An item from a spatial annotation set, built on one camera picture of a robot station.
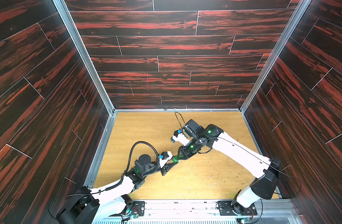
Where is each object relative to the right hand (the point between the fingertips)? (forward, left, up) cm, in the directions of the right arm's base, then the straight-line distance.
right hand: (181, 154), depth 74 cm
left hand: (-2, +3, -3) cm, 5 cm away
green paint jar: (-3, +4, +1) cm, 5 cm away
